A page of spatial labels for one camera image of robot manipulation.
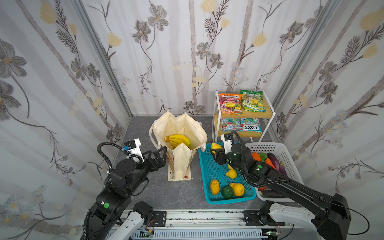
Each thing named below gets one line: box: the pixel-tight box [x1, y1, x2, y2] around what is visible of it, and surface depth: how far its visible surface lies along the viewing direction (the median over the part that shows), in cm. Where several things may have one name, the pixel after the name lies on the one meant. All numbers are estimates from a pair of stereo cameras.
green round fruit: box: [221, 185, 234, 200], surface depth 80 cm
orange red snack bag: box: [218, 93, 243, 115], surface depth 80 cm
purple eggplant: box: [267, 152, 288, 176], surface depth 93 cm
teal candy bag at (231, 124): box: [221, 117, 242, 132], surface depth 92 cm
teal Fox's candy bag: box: [236, 117, 263, 133], surface depth 93 cm
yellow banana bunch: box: [164, 134, 191, 149], surface depth 98 cm
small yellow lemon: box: [211, 142, 222, 149], surface depth 75 cm
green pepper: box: [259, 152, 268, 163], surface depth 95 cm
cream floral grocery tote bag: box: [149, 110, 208, 182], surface depth 86 cm
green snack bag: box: [239, 89, 267, 113], surface depth 80 cm
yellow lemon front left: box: [210, 179, 220, 196], surface depth 82 cm
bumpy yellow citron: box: [230, 182, 245, 197], surface depth 80 cm
